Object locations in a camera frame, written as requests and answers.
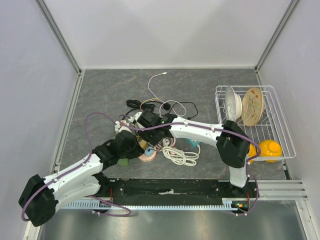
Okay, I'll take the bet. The orange charger plug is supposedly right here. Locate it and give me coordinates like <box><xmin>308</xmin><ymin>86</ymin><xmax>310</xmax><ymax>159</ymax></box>
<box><xmin>138</xmin><ymin>140</ymin><xmax>148</xmax><ymax>150</ymax></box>

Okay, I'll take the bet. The green power strip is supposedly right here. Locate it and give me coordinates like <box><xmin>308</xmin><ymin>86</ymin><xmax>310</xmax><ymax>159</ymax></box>
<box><xmin>117</xmin><ymin>158</ymin><xmax>130</xmax><ymax>167</ymax></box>

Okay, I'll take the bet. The blue charger plug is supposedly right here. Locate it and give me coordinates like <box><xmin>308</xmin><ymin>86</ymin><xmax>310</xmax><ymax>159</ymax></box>
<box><xmin>144</xmin><ymin>147</ymin><xmax>155</xmax><ymax>157</ymax></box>

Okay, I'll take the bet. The pink round socket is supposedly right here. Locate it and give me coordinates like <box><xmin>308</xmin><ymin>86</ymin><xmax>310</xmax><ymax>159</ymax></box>
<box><xmin>138</xmin><ymin>147</ymin><xmax>157</xmax><ymax>163</ymax></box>

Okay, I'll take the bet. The pink cable with plug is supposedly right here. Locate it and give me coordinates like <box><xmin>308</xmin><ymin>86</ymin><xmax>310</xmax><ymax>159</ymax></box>
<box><xmin>152</xmin><ymin>136</ymin><xmax>177</xmax><ymax>152</ymax></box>

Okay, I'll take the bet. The yellow thin cable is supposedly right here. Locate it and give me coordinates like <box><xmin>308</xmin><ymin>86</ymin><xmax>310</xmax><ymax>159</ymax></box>
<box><xmin>139</xmin><ymin>98</ymin><xmax>163</xmax><ymax>111</ymax></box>

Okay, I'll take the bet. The white usb cable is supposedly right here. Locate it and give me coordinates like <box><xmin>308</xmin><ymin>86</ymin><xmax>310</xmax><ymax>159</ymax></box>
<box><xmin>147</xmin><ymin>71</ymin><xmax>188</xmax><ymax>118</ymax></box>

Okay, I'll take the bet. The teal power strip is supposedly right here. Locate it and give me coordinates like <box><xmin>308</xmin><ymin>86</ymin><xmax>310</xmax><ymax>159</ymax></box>
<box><xmin>188</xmin><ymin>139</ymin><xmax>200</xmax><ymax>148</ymax></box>

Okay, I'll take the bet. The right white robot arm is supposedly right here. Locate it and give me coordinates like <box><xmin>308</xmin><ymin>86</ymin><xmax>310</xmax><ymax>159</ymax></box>
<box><xmin>134</xmin><ymin>110</ymin><xmax>250</xmax><ymax>197</ymax></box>

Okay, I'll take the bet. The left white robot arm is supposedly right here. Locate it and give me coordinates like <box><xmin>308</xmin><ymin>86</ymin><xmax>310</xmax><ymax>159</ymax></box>
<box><xmin>18</xmin><ymin>130</ymin><xmax>145</xmax><ymax>227</ymax></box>

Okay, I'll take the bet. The white bowl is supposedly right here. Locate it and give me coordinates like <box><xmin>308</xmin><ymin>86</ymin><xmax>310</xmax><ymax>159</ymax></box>
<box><xmin>224</xmin><ymin>85</ymin><xmax>242</xmax><ymax>122</ymax></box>

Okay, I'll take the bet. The yellow bowl front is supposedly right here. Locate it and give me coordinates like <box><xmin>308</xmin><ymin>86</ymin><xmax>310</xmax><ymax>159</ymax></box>
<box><xmin>248</xmin><ymin>144</ymin><xmax>257</xmax><ymax>164</ymax></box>

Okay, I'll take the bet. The yellow bowl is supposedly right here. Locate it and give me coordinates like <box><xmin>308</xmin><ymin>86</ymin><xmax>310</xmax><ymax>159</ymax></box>
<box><xmin>258</xmin><ymin>139</ymin><xmax>283</xmax><ymax>163</ymax></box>
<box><xmin>248</xmin><ymin>144</ymin><xmax>257</xmax><ymax>164</ymax></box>

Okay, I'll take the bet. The beige patterned plate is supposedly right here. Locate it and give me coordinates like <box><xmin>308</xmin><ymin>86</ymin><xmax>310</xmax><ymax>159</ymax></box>
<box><xmin>241</xmin><ymin>87</ymin><xmax>265</xmax><ymax>127</ymax></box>

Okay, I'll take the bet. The yellow bowl right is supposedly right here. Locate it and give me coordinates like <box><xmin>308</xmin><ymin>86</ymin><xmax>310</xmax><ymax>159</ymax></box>
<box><xmin>258</xmin><ymin>139</ymin><xmax>283</xmax><ymax>163</ymax></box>

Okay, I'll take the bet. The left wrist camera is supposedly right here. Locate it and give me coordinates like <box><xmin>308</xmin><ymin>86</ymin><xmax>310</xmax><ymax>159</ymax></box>
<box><xmin>114</xmin><ymin>120</ymin><xmax>132</xmax><ymax>134</ymax></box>

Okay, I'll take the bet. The black coiled cable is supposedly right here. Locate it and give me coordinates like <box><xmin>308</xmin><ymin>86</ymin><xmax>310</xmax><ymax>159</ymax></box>
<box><xmin>124</xmin><ymin>99</ymin><xmax>172</xmax><ymax>118</ymax></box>

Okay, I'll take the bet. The black thin usb cable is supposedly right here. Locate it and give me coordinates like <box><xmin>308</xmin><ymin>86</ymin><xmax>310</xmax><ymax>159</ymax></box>
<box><xmin>169</xmin><ymin>101</ymin><xmax>199</xmax><ymax>121</ymax></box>

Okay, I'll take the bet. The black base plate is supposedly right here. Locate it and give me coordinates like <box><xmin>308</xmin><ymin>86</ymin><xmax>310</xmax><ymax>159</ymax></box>
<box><xmin>94</xmin><ymin>178</ymin><xmax>258</xmax><ymax>206</ymax></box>

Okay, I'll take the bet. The light blue cable duct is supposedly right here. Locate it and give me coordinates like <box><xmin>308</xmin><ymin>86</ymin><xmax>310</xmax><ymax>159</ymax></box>
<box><xmin>62</xmin><ymin>198</ymin><xmax>249</xmax><ymax>211</ymax></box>

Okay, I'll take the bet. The white wire dish rack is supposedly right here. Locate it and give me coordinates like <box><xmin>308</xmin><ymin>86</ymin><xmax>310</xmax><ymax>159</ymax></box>
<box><xmin>215</xmin><ymin>85</ymin><xmax>296</xmax><ymax>161</ymax></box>

